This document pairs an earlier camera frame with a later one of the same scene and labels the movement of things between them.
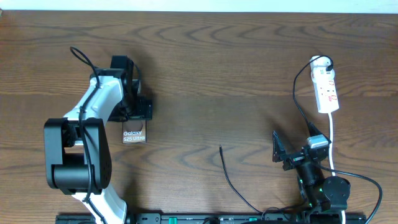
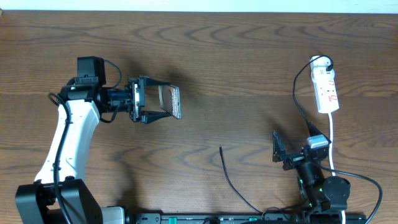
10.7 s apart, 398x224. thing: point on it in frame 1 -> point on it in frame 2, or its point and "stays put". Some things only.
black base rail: (216, 218) stays put
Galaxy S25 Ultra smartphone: (134, 131) -> (170, 100)
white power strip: (326, 96) stays put
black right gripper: (279, 155) stays put
